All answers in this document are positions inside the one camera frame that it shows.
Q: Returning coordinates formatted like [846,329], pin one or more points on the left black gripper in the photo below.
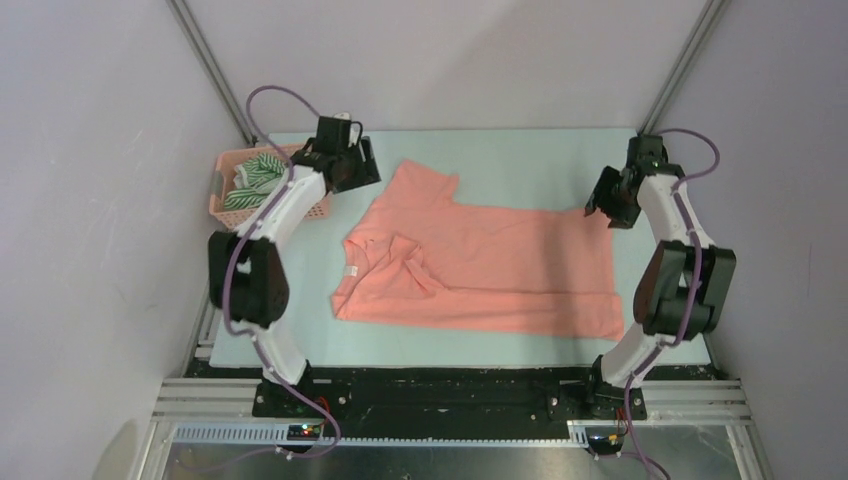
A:
[366,172]

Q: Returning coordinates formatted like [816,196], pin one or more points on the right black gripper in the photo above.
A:
[621,217]

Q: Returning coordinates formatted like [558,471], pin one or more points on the salmon pink t-shirt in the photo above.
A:
[420,258]

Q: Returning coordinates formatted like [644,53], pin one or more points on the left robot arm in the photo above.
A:
[247,278]

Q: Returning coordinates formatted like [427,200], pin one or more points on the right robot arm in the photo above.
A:
[683,289]

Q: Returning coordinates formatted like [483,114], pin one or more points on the pink plastic laundry basket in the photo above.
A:
[223,184]

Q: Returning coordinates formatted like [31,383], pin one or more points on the green white striped garment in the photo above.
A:
[254,180]

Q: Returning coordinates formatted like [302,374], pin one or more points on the right small circuit board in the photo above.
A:
[606,441]

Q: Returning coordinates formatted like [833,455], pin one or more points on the small circuit board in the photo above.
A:
[606,441]
[304,432]

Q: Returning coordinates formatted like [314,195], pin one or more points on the left small circuit board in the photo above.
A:
[304,432]

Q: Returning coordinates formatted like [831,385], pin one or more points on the right aluminium corner post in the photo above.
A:
[707,21]

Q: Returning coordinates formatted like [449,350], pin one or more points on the aluminium corner post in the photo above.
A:
[197,41]
[707,21]

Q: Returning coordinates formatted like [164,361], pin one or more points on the left aluminium corner post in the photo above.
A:
[197,41]

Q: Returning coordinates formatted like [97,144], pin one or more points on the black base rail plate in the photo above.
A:
[432,404]

